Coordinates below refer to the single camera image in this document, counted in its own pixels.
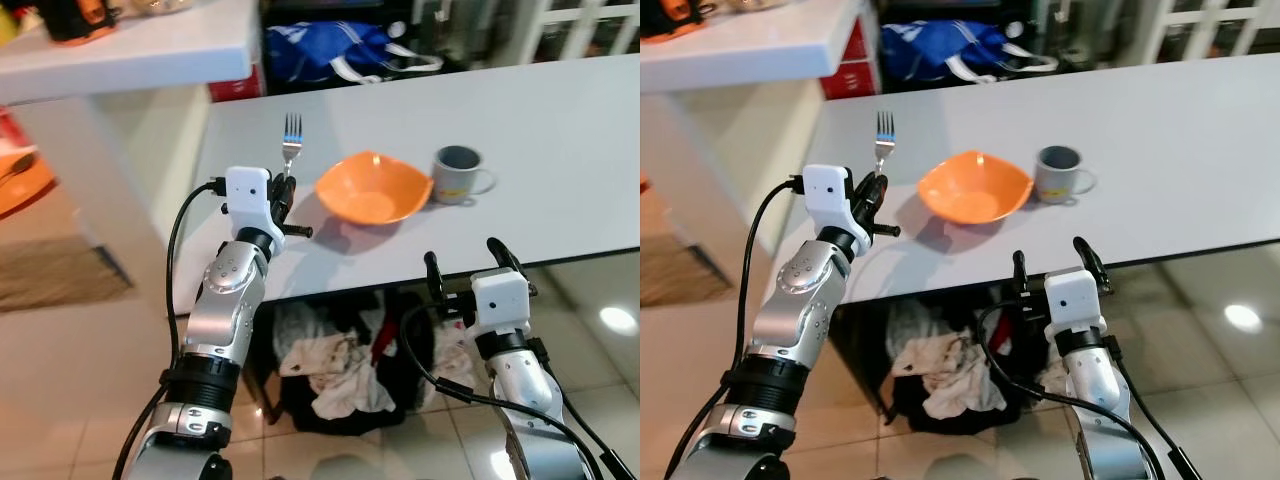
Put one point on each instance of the white crumpled cloth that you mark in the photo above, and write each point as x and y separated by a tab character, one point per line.
455	365
1050	370

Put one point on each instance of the grey ceramic mug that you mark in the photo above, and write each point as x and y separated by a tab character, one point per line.
1056	182
455	182

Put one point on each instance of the cream crumpled cloth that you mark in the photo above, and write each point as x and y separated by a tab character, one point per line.
335	375
950	375

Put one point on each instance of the white glass door cabinet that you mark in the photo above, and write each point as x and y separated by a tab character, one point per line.
570	30
1200	30

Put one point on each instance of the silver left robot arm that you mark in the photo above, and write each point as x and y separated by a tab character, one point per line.
225	300
795	300

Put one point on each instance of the orange plastic bowl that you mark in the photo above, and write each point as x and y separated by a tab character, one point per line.
972	190
370	190

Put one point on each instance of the brown floor mat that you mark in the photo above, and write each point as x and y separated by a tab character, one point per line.
55	275
675	272

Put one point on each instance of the orange plastic tub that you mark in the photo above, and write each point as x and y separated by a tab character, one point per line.
20	180

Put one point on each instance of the white counter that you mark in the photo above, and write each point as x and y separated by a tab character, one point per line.
760	45
150	50

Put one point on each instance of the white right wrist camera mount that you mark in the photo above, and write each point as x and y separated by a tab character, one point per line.
1075	300
500	300

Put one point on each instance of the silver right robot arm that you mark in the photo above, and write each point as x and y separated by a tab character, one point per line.
1095	390
530	390

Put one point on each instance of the orange and black tool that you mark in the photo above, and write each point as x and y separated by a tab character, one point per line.
675	15
75	20

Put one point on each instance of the red garment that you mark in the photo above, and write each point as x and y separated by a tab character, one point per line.
382	342
1005	335

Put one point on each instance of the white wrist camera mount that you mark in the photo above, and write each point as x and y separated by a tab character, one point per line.
500	300
247	195
828	195
1075	300

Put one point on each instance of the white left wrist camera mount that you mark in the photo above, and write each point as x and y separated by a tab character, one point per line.
828	195
247	195

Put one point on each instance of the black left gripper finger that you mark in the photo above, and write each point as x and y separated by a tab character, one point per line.
878	192
861	192
290	192
278	192

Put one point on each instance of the silver metal fork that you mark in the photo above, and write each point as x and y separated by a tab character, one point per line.
291	150
885	148

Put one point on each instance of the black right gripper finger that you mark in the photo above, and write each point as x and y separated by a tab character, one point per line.
1021	278
500	255
1086	255
435	278

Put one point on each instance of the black laundry basket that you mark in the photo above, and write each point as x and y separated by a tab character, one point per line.
410	350
1010	400

